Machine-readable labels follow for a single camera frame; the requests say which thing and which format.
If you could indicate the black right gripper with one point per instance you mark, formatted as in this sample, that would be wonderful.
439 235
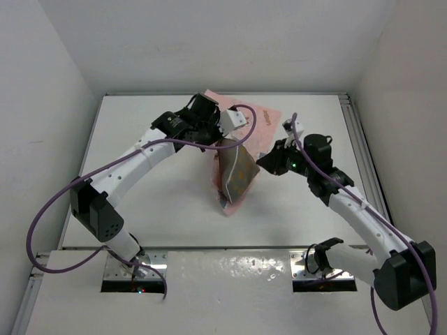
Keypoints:
276 161

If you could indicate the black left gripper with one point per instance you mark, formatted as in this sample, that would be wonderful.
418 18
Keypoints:
214 119

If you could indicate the pink bunny print pillowcase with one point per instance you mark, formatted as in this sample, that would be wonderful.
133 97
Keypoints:
267 121

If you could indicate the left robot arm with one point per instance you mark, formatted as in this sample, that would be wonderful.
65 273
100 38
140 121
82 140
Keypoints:
95 199

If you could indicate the aluminium frame rail right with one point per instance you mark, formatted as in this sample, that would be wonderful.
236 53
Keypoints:
366 166

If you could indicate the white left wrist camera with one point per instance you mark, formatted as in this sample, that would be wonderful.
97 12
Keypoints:
231 120

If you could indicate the white front cover panel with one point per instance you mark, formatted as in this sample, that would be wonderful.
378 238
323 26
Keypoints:
210 293

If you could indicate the grey pillow with orange flowers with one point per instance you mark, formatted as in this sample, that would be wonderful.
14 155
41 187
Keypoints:
236 170

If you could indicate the aluminium frame rail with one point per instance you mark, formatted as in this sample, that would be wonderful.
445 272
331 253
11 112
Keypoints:
28 301
366 166

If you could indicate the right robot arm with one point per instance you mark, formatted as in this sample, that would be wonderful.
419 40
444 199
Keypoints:
400 270

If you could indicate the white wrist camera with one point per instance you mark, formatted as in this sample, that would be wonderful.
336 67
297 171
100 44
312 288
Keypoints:
231 120
293 128

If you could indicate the aluminium frame rail left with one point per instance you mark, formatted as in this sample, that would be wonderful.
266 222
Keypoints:
28 301

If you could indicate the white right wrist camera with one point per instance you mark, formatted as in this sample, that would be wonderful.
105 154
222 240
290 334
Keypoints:
293 128

